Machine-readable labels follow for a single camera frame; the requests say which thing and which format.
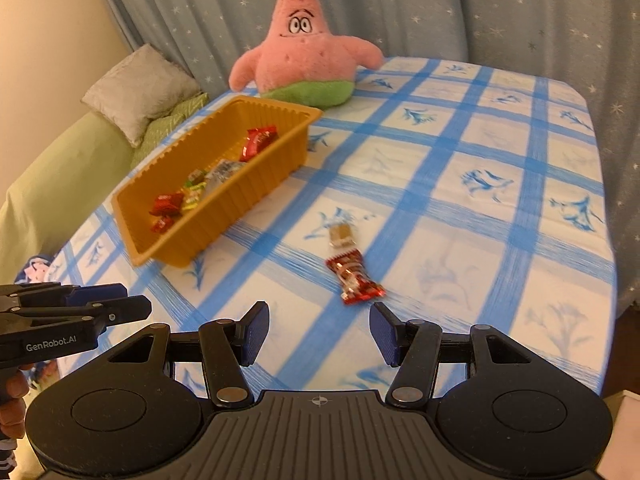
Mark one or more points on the blue printed cloth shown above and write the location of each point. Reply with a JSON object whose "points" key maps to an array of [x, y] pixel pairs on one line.
{"points": [[37, 270]]}

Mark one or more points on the small brown snack bar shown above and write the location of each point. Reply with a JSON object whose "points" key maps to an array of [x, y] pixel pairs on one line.
{"points": [[341, 236]]}

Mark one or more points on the clear grey snack packet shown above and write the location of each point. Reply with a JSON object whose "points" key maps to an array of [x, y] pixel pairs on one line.
{"points": [[224, 171]]}

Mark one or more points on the light green sofa cover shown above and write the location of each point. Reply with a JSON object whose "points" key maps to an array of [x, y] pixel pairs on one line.
{"points": [[60, 180]]}

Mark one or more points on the pink starfish plush toy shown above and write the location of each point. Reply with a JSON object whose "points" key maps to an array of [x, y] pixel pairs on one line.
{"points": [[300, 55]]}

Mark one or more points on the small red wrapped candy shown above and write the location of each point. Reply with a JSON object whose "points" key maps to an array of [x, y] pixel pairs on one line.
{"points": [[161, 224]]}

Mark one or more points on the orange plastic tray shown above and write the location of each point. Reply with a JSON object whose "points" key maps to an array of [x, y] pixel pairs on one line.
{"points": [[260, 185]]}

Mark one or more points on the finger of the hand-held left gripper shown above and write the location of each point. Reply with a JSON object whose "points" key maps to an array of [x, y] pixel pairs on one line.
{"points": [[95, 294], [120, 310]]}

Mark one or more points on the green patterned cushion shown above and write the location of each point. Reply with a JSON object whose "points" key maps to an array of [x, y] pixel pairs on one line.
{"points": [[165, 130]]}

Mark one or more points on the yellow and green candy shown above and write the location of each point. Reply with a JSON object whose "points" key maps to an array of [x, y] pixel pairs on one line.
{"points": [[192, 199]]}

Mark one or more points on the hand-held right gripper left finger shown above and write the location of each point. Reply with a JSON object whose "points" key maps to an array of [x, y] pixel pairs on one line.
{"points": [[255, 332]]}

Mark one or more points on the green and brown candy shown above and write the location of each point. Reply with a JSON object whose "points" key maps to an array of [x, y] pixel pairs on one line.
{"points": [[197, 178]]}

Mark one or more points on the long red patterned snack packet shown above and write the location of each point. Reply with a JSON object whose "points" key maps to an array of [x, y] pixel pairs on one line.
{"points": [[355, 277]]}

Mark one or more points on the puffy red snack packet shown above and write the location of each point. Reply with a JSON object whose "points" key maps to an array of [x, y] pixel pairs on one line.
{"points": [[257, 141]]}

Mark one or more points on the white box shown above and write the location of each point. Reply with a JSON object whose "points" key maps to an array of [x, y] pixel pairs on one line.
{"points": [[622, 435]]}

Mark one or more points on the person's left hand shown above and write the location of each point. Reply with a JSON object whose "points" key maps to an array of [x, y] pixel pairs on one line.
{"points": [[15, 405]]}

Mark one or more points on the blue checked tablecloth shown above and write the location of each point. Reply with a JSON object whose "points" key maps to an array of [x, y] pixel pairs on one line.
{"points": [[475, 220]]}

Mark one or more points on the grey cushion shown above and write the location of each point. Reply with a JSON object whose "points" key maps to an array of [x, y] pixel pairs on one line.
{"points": [[140, 90]]}

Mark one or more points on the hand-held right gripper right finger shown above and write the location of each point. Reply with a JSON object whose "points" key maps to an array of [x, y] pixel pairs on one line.
{"points": [[382, 332]]}

